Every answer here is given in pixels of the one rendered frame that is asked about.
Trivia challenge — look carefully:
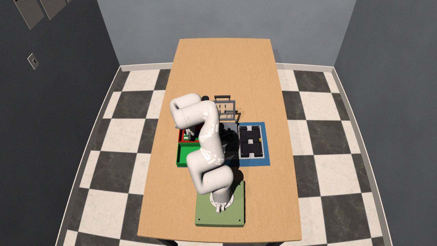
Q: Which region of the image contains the green open-top bin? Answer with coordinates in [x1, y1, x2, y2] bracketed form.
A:
[176, 142, 200, 167]

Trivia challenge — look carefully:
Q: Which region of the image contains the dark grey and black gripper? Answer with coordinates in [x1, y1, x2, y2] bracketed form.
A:
[186, 126, 195, 141]

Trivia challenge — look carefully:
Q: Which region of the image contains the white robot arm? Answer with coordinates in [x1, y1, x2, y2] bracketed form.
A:
[170, 93, 234, 213]

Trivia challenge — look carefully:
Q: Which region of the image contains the red bin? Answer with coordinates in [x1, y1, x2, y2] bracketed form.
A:
[178, 123, 204, 143]

